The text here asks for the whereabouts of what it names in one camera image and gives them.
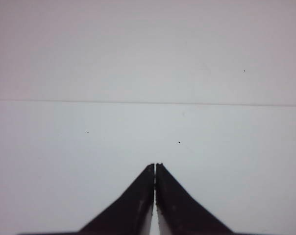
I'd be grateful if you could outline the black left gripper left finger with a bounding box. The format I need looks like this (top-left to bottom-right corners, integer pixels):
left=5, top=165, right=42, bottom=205
left=79, top=164, right=154, bottom=235

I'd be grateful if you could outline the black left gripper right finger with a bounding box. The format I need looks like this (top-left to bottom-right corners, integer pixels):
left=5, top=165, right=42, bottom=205
left=155, top=164, right=234, bottom=235

